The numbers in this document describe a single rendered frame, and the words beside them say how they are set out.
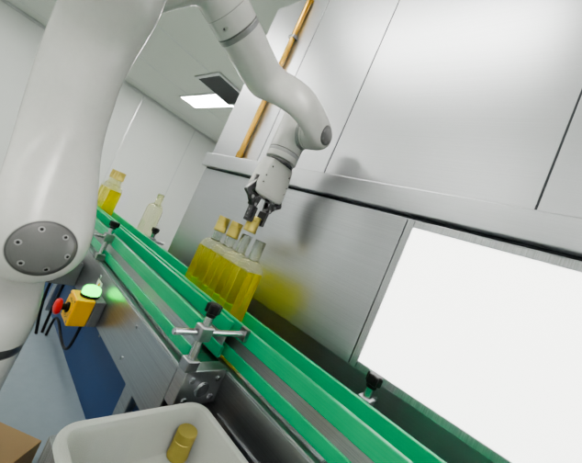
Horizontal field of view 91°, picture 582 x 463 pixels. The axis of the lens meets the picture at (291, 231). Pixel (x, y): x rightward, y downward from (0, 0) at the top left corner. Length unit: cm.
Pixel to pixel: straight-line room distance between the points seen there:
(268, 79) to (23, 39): 591
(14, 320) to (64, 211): 18
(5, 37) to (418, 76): 606
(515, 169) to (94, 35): 74
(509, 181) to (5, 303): 87
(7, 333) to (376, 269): 63
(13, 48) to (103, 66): 593
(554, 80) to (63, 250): 91
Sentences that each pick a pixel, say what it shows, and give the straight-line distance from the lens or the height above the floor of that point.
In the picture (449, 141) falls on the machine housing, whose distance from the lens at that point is 79.
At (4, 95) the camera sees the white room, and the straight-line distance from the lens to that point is 637.
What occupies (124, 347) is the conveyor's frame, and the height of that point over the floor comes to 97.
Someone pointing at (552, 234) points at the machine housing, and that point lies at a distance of 66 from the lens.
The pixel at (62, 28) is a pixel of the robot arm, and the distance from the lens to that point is 53.
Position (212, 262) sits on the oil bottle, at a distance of 79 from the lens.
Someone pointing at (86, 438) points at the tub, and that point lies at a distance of 53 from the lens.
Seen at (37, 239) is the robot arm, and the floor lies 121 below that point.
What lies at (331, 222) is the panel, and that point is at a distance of 76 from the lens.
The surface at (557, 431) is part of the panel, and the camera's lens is 63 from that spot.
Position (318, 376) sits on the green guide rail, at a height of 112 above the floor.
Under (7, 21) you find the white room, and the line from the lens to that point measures 650.
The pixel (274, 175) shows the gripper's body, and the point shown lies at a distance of 74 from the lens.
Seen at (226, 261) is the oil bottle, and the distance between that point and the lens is 75.
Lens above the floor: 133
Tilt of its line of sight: 3 degrees up
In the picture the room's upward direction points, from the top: 24 degrees clockwise
